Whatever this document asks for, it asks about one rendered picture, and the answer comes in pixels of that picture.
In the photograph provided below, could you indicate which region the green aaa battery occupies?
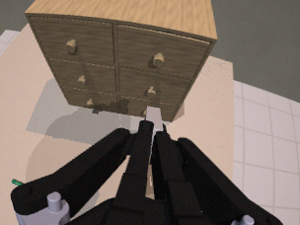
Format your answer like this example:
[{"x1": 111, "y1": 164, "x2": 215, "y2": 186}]
[{"x1": 12, "y1": 180, "x2": 23, "y2": 186}]

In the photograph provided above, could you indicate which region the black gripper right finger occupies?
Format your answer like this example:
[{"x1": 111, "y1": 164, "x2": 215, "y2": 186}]
[{"x1": 149, "y1": 108, "x2": 283, "y2": 225}]

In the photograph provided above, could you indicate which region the small brown wooden chest of drawers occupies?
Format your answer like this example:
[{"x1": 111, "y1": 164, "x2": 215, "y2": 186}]
[{"x1": 25, "y1": 0, "x2": 217, "y2": 122}]

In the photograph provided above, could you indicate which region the brown wooden drawer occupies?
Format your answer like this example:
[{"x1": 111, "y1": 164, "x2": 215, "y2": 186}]
[
  {"x1": 48, "y1": 58, "x2": 116, "y2": 93},
  {"x1": 117, "y1": 24, "x2": 210, "y2": 80},
  {"x1": 30, "y1": 16, "x2": 115, "y2": 65},
  {"x1": 62, "y1": 86, "x2": 118, "y2": 113},
  {"x1": 120, "y1": 96, "x2": 178, "y2": 121},
  {"x1": 119, "y1": 67, "x2": 190, "y2": 104}
]

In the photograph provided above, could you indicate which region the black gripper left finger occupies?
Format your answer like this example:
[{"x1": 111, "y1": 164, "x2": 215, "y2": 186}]
[{"x1": 10, "y1": 107, "x2": 154, "y2": 225}]

